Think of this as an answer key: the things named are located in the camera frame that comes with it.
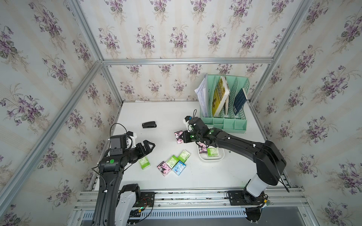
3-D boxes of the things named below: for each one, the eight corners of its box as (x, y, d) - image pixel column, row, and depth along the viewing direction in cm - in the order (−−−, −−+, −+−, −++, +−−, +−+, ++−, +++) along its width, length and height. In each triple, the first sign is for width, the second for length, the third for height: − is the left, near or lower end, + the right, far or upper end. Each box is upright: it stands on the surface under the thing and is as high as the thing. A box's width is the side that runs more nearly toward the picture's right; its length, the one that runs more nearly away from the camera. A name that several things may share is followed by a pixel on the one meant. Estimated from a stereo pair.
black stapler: (142, 128, 103) (141, 127, 102) (142, 124, 106) (142, 122, 104) (156, 127, 104) (156, 125, 103) (156, 122, 107) (156, 120, 106)
